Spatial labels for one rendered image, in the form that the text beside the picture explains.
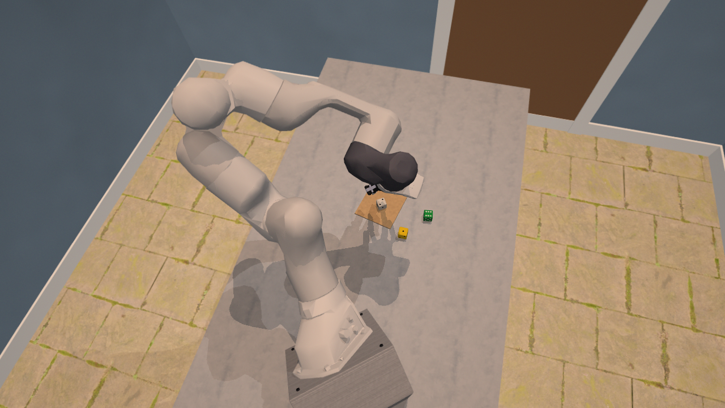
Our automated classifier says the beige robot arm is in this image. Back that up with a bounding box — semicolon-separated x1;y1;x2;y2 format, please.
171;61;424;379

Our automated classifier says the tan square mat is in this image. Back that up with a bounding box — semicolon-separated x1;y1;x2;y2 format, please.
355;191;407;229

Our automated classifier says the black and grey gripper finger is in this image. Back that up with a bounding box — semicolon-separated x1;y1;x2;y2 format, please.
364;184;380;195

